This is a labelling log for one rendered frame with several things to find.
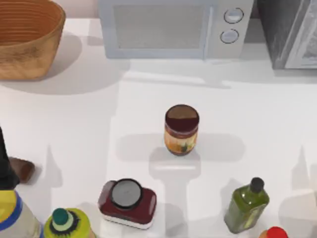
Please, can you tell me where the pale microwave oven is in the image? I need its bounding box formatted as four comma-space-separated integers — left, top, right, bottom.
98, 0, 254, 62

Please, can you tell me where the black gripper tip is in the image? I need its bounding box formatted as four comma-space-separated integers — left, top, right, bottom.
0, 126, 20, 191

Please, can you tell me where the brown-lidded jar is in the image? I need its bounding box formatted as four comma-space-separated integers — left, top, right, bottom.
164, 104, 200, 157

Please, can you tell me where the green bottle black cap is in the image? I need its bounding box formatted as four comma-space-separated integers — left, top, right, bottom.
224, 177, 270, 234

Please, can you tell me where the red-capped bottle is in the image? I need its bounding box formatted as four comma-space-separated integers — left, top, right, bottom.
258, 226, 289, 238

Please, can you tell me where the round microwave knob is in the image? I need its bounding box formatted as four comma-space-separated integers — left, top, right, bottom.
219, 28, 240, 45
223, 7, 244, 25

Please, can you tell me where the brown woven basket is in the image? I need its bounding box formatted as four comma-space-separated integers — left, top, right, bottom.
0, 0, 67, 81

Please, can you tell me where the yellow-green bottle teal cap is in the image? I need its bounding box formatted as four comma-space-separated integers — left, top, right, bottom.
43, 207, 98, 238

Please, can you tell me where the grey bottle yellow cap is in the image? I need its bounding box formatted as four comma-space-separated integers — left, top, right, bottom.
0, 189, 42, 238

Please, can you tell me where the dark red bottle grey cap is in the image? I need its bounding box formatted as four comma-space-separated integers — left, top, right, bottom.
98, 178, 158, 230

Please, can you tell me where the brown coaster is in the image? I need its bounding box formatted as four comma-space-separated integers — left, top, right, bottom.
9, 157, 35, 183

